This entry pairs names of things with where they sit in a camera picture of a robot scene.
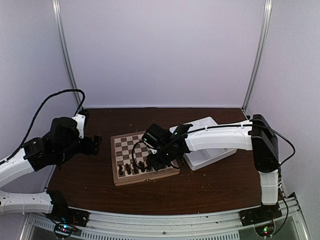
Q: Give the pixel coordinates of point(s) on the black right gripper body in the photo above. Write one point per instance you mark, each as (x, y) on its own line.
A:
(165, 159)

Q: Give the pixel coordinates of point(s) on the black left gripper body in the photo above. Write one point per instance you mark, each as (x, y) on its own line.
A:
(69, 150)

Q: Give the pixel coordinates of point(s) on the dark chess piece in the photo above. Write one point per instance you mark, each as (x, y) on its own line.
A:
(134, 164)

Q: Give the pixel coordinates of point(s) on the dark chess rook small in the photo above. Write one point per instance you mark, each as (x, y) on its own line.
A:
(128, 166)

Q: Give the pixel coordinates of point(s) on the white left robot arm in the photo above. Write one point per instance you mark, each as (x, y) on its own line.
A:
(13, 168)

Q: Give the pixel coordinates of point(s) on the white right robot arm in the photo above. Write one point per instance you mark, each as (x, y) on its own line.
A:
(205, 135)

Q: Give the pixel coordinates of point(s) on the wooden chess board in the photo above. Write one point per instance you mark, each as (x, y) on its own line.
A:
(126, 149)

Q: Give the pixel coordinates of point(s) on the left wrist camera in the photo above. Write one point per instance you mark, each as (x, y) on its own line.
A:
(81, 119)

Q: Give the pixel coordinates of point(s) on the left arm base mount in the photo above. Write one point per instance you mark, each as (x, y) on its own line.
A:
(68, 216)

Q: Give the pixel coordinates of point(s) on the aluminium front rail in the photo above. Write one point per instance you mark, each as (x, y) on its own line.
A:
(226, 225)

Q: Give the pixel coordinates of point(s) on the right aluminium frame post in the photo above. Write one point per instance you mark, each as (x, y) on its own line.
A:
(263, 35)

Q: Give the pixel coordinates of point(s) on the aluminium frame post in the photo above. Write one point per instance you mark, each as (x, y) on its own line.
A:
(63, 43)
(263, 35)

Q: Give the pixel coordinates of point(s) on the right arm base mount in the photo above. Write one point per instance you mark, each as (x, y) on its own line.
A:
(260, 214)

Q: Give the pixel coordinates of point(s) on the left aluminium frame post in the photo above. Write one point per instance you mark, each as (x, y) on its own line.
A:
(63, 43)

